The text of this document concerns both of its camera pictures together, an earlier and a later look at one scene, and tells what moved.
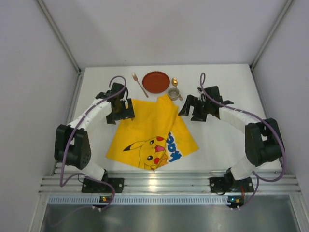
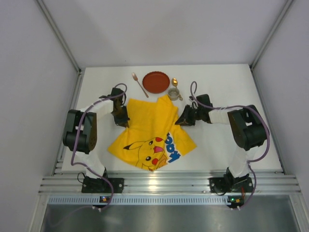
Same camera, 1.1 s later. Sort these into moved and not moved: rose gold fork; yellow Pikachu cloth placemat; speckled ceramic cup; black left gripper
Moved: black left gripper
Not moved: rose gold fork; yellow Pikachu cloth placemat; speckled ceramic cup
